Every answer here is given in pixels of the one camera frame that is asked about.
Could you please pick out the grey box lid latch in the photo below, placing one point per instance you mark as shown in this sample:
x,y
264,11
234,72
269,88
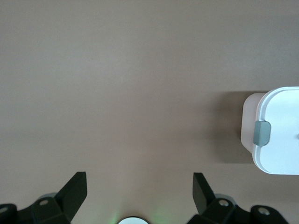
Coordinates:
x,y
261,133

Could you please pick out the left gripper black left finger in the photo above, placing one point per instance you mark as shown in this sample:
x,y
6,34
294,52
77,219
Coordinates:
x,y
72,193

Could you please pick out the brown table cover mat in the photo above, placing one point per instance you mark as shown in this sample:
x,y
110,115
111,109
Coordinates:
x,y
116,70

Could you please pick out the white box lid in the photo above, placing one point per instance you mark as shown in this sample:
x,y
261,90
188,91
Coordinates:
x,y
285,130

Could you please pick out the white storage box base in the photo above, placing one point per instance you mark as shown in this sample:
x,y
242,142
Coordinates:
x,y
248,121

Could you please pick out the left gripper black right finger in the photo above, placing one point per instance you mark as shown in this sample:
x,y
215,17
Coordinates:
x,y
201,193

